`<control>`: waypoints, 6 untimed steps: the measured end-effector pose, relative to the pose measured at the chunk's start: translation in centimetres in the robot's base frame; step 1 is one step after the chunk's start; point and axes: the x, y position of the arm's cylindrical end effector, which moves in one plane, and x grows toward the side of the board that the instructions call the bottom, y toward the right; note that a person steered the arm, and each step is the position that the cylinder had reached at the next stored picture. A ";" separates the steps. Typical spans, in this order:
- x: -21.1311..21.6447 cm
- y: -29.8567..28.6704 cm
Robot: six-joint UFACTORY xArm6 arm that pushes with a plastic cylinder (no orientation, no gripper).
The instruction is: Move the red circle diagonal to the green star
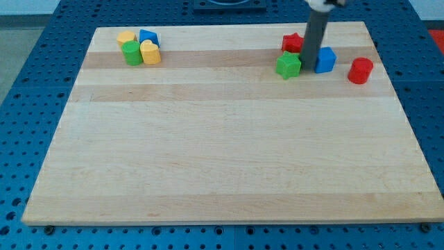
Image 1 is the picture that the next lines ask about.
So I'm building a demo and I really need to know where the red star block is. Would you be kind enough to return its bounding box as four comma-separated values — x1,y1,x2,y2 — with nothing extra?
281,33,304,53

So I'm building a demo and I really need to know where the wooden board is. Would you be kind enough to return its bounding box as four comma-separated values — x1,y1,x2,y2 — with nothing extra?
22,22,443,226

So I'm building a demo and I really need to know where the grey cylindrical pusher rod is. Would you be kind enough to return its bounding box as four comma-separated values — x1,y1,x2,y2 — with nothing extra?
300,10,330,71

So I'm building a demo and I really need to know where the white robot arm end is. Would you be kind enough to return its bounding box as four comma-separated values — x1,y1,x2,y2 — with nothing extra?
305,0,348,13

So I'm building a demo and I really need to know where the red cylinder block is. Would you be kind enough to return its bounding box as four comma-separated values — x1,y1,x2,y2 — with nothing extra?
348,57,374,84

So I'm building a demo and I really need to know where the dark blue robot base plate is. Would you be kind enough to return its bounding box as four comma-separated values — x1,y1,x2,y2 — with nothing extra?
192,0,266,13

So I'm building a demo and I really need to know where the yellow heart block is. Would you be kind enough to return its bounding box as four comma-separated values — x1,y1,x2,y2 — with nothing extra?
140,40,162,65

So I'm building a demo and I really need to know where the green star block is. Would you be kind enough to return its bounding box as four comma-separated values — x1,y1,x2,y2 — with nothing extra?
275,51,302,80

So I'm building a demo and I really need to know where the green cylinder block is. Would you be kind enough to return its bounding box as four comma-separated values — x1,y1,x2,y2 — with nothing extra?
121,40,143,66

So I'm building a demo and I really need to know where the yellow hexagon block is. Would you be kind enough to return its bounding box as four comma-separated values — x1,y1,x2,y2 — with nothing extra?
117,31,137,47

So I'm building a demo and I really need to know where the blue triangle block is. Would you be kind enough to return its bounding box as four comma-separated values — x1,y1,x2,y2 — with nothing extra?
139,29,160,47

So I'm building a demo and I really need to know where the blue cube block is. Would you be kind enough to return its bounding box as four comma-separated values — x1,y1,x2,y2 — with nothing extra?
314,47,337,74

